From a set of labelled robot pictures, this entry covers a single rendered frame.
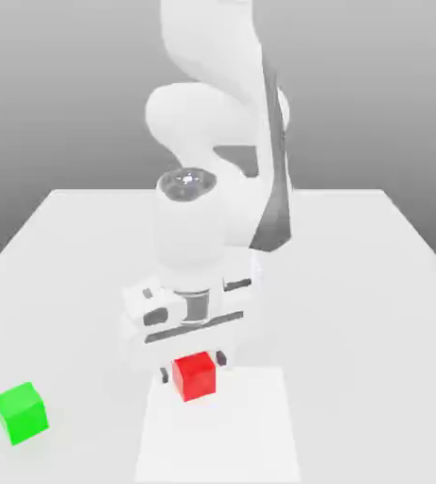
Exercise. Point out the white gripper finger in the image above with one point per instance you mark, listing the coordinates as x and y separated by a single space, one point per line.
221 358
163 375

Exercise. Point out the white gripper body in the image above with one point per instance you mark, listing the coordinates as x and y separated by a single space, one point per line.
195 342

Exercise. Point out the small green cube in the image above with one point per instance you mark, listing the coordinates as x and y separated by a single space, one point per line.
20 414

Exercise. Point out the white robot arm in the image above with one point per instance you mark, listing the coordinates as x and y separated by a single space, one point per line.
195 234

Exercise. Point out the small red cube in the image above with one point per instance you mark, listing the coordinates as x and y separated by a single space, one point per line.
195 378

